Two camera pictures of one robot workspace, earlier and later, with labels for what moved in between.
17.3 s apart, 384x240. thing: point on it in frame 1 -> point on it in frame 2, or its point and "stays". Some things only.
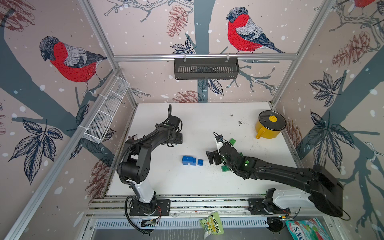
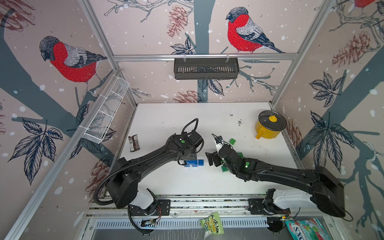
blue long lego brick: x=186 y=159 stays
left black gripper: x=179 y=139 -> x=194 y=155
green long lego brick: x=225 y=168 stays
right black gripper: x=216 y=154 stays
